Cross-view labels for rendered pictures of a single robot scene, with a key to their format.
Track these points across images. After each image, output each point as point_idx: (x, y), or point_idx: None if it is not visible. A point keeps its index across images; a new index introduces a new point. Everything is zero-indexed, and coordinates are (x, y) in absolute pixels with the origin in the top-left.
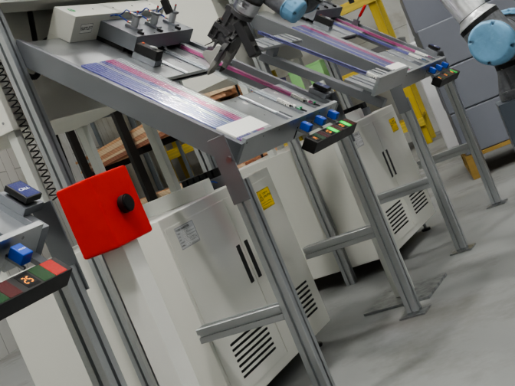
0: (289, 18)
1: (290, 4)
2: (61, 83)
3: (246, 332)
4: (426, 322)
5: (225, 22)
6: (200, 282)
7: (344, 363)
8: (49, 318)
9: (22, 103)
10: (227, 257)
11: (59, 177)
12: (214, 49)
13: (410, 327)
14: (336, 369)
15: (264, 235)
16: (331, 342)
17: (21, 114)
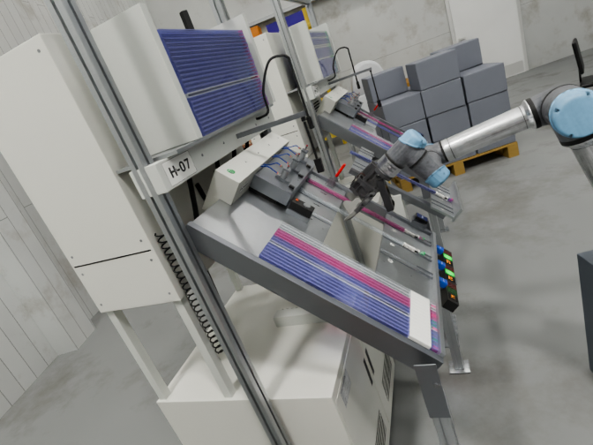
0: (434, 185)
1: (439, 175)
2: (238, 273)
3: (376, 437)
4: (480, 388)
5: (367, 178)
6: (356, 426)
7: (430, 429)
8: (212, 433)
9: (195, 290)
10: (362, 379)
11: (234, 356)
12: (354, 200)
13: (468, 391)
14: (426, 438)
15: (455, 443)
16: (397, 382)
17: (185, 278)
